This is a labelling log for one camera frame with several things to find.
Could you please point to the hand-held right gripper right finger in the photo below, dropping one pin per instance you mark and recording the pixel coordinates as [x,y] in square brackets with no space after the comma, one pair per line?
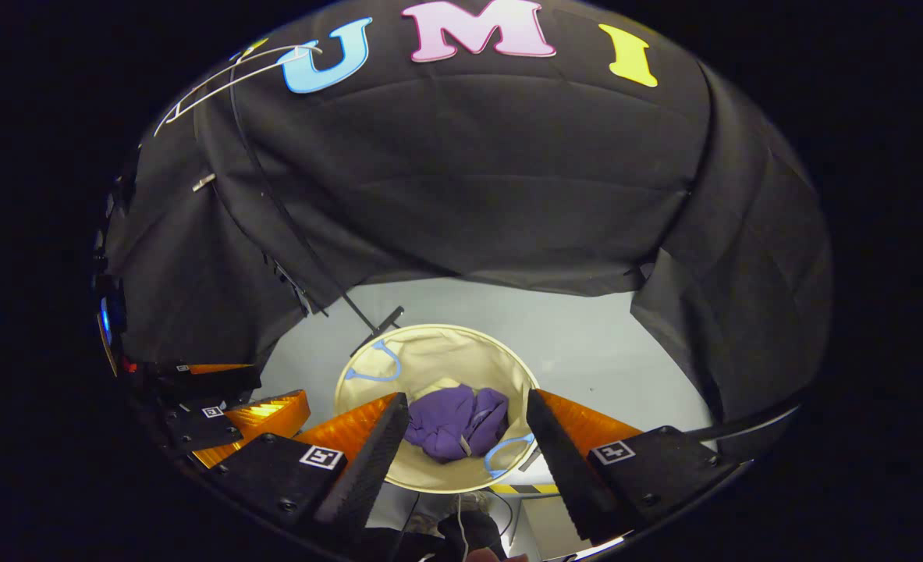
[562,468]

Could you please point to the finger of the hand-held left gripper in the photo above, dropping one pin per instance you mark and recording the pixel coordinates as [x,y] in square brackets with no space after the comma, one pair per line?
[196,425]
[211,380]

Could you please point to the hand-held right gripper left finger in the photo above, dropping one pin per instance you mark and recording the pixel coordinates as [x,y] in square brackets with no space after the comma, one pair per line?
[367,460]

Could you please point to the purple knit jacket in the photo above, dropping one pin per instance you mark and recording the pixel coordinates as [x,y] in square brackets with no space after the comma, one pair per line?
[453,421]

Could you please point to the cream round laundry hamper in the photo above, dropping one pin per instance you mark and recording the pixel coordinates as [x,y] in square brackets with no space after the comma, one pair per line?
[430,359]

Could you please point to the empty white clothes hanger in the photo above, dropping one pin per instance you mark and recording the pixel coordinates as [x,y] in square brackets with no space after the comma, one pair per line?
[235,78]

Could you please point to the yellow black floor tape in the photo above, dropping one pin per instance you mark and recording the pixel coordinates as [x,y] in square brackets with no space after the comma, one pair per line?
[527,489]

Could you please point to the person's dark clothing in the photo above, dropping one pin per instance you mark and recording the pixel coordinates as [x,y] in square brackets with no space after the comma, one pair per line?
[469,535]

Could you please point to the silver cloth clip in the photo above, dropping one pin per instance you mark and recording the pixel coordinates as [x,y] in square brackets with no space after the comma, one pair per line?
[204,181]

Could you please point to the black garment rack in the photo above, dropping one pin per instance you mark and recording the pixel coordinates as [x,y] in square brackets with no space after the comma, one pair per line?
[289,222]

